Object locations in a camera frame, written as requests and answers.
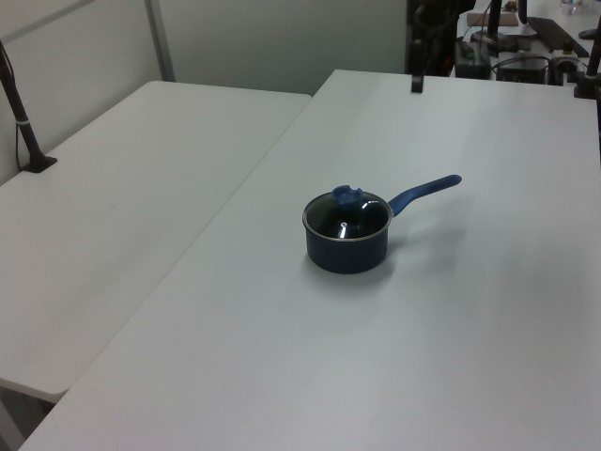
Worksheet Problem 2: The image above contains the black monitor stand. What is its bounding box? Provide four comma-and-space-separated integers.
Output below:
470, 0, 502, 47

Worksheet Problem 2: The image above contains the black electronics box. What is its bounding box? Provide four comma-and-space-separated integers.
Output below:
454, 39, 493, 79

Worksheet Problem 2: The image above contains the brown board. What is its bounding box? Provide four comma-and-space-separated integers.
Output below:
466, 11, 520, 28

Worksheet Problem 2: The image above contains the dark blue saucepan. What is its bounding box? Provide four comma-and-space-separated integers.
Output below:
301, 174, 464, 276

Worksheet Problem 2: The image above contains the glass lid with blue knob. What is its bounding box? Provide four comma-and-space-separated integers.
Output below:
302, 184, 393, 243

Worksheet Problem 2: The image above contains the grey metal partition post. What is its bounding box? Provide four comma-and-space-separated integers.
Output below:
144, 0, 177, 84

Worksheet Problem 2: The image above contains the black camera stand with clamp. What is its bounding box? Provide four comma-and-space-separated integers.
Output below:
573, 36, 601, 101

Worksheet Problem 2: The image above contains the white folding side table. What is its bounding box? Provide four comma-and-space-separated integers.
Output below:
0, 80, 314, 403

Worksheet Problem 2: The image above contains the black camera stand with base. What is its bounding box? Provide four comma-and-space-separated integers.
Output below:
0, 39, 59, 173

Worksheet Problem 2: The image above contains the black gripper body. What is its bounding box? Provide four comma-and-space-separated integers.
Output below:
409, 39, 425, 77

